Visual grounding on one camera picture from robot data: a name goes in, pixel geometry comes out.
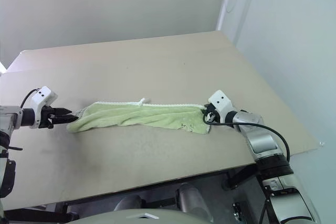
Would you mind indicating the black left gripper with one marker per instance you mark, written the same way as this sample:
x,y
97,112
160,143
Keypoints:
x,y
47,116

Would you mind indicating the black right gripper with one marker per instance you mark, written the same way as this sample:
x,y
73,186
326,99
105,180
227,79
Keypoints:
x,y
213,115

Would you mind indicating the light green towel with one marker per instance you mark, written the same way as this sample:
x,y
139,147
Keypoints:
x,y
147,116

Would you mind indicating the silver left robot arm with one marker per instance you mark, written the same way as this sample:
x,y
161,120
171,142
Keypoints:
x,y
10,117

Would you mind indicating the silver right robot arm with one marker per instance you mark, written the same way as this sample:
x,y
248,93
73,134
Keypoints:
x,y
265,142

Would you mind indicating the silver rounded cylinder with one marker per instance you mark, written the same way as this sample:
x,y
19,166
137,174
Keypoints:
x,y
128,203
193,199

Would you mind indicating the grey robot torso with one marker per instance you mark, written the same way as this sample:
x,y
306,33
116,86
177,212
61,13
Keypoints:
x,y
147,216

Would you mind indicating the small clear clip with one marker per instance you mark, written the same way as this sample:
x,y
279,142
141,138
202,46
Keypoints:
x,y
321,144

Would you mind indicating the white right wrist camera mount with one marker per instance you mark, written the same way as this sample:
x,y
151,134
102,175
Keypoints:
x,y
223,104

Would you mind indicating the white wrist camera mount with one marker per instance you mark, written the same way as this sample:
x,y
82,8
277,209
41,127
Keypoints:
x,y
223,104
43,95

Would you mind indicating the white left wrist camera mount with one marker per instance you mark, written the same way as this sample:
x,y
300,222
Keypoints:
x,y
43,95

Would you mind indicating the black table frame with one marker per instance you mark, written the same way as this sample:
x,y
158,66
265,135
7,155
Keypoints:
x,y
241,178

